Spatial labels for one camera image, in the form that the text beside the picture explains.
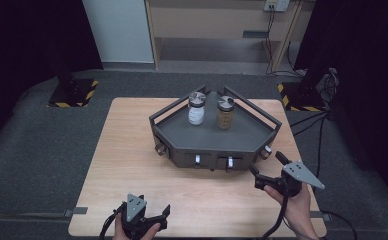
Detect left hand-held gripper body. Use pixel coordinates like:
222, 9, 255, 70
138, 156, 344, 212
119, 192, 168, 240

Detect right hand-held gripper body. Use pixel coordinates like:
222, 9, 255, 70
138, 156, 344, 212
254, 160, 326, 198

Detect black corner shelf rack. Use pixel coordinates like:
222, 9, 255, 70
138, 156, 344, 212
148, 84, 283, 174

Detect brown-filled spice jar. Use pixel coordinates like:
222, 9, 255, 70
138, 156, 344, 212
216, 95, 236, 131

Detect white-filled spice jar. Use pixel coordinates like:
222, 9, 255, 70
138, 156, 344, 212
187, 91, 207, 127

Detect person's left hand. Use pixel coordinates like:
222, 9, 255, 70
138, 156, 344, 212
111, 212, 162, 240

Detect person's right hand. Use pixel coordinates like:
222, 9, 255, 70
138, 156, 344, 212
263, 182, 317, 232

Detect grey tape strip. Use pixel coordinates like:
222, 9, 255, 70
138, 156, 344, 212
63, 206, 89, 218
310, 210, 332, 222

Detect striped stand base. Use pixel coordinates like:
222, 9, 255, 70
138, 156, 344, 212
277, 81, 327, 113
47, 78, 100, 109

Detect black curtain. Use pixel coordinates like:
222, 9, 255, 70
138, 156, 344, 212
0, 0, 104, 158
294, 0, 388, 211

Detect white panel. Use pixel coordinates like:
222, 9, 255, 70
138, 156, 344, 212
81, 0, 155, 64

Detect left hand-held gripper cable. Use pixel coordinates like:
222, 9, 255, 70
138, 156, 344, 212
98, 203, 126, 240

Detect hand-held gripper cable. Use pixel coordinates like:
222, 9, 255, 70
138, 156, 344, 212
261, 193, 290, 240
98, 203, 126, 240

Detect right hand-held gripper cable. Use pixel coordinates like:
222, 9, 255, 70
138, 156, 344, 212
261, 193, 290, 240

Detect thin looped black floor cable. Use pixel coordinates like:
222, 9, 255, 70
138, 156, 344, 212
321, 209, 359, 240

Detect tangled cable bundle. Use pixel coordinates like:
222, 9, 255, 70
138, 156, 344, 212
315, 67, 340, 103

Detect black wall socket cables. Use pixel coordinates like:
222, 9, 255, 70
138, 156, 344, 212
264, 4, 305, 78

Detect wooden cabinet frame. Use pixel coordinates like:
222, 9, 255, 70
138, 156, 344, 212
144, 0, 304, 73

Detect white wall socket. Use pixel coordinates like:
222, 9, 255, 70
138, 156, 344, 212
263, 0, 291, 13

